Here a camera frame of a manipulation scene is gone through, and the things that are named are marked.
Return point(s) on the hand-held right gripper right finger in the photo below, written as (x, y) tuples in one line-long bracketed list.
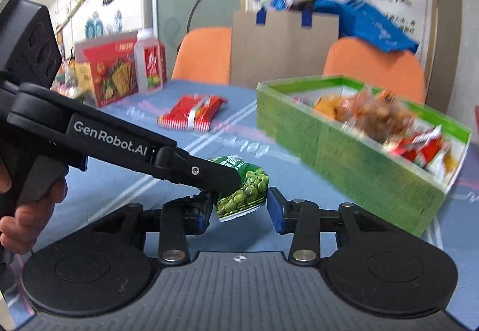
[(275, 209)]

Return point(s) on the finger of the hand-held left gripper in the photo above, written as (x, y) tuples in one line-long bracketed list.
[(209, 175)]

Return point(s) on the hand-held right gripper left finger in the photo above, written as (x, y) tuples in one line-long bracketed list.
[(205, 218)]

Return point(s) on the green pea snack packet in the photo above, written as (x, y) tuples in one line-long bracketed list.
[(245, 198)]

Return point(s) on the green cardboard box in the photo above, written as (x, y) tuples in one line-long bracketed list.
[(336, 162)]

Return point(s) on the person's left hand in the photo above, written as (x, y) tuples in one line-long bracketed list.
[(33, 220)]

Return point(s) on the yellow box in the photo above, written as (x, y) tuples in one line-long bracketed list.
[(83, 78)]

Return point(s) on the red striped snack packet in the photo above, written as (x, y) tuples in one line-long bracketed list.
[(191, 112)]

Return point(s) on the red cracker box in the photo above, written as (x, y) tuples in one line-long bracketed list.
[(112, 72)]

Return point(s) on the white red drink bottle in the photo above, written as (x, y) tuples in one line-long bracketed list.
[(149, 61)]

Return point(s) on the yellow snack packet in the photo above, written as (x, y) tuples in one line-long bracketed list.
[(329, 106)]

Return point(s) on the orange chair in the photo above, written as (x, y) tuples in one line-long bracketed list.
[(374, 65), (202, 54)]

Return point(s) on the clear nut snack packet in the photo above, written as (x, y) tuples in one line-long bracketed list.
[(381, 114)]

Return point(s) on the brown cardboard sheet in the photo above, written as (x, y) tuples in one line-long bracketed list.
[(280, 50)]

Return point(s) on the white orange snack packet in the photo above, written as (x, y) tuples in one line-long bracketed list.
[(445, 164)]

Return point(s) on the blue plastic bag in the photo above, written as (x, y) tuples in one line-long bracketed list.
[(374, 26)]

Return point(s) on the white framed sign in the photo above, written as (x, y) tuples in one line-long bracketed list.
[(411, 1)]

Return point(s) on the blue circle wall stickers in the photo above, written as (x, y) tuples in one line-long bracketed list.
[(95, 26)]

